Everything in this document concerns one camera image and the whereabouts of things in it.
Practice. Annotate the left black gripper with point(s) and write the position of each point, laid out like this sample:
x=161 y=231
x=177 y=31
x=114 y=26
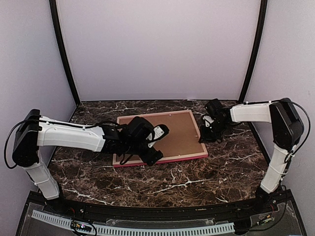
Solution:
x=153 y=156

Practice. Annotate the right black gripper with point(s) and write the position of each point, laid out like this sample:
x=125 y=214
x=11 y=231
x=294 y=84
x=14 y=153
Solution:
x=205 y=137

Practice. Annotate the light wooden picture frame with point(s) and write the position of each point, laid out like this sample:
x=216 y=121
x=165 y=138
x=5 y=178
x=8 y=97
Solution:
x=197 y=137

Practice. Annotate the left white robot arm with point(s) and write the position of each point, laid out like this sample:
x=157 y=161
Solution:
x=123 y=140

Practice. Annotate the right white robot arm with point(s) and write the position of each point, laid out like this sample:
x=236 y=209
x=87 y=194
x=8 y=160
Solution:
x=287 y=128

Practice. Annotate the small circuit board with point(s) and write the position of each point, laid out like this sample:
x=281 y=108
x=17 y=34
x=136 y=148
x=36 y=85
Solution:
x=80 y=226

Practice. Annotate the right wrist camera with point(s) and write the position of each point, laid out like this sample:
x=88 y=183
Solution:
x=208 y=121

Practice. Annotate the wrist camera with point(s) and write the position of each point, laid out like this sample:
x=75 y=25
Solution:
x=208 y=121
x=158 y=133

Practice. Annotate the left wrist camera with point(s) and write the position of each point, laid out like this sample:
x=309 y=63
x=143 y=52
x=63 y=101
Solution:
x=158 y=133

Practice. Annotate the grey slotted cable duct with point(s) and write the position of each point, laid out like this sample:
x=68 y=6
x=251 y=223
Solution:
x=104 y=230

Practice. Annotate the black front rail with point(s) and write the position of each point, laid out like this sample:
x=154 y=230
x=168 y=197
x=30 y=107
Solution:
x=279 y=217

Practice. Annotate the right black corner post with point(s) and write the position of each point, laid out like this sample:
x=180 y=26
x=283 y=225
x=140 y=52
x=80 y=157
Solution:
x=255 y=50

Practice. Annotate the black corner post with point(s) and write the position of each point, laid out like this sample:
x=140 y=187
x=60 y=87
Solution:
x=255 y=50
x=62 y=51

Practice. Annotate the left black corner post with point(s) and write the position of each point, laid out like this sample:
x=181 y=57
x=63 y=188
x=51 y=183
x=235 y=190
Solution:
x=62 y=51

